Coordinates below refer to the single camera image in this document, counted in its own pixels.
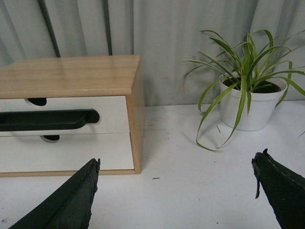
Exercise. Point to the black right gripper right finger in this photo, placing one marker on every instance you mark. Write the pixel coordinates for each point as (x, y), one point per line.
(284, 188)

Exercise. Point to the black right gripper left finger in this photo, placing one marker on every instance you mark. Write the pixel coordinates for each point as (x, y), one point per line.
(69, 207)

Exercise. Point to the black drawer handle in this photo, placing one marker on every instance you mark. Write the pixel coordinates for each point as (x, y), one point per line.
(47, 120)

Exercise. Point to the white drawer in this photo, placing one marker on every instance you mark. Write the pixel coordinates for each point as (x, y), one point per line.
(112, 111)
(69, 153)

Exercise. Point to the light wooden drawer cabinet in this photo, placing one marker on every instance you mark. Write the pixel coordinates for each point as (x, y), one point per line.
(39, 79)

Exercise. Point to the white plant pot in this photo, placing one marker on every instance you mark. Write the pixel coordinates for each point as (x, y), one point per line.
(261, 107)

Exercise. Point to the green spider plant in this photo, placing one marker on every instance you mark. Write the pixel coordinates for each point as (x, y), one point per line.
(247, 69)

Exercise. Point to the grey curtain backdrop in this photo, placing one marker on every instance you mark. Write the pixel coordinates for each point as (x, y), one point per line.
(165, 33)

